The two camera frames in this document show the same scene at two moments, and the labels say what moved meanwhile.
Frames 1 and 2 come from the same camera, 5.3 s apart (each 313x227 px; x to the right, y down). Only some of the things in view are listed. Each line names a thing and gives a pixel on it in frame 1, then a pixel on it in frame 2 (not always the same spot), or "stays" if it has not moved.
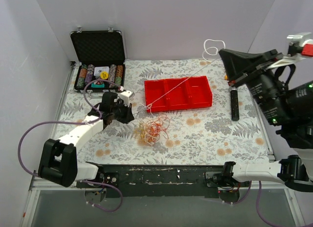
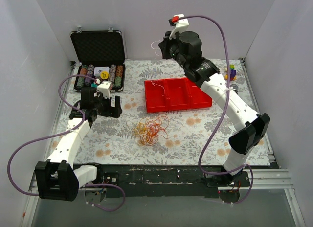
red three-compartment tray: (177, 94) stays
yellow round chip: (104, 75) stays
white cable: (212, 48) -> (161, 85)
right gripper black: (251, 72) -> (165, 48)
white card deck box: (98, 70) stays
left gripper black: (120, 111) -> (107, 107)
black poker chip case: (101, 66) stays
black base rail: (162, 181) stays
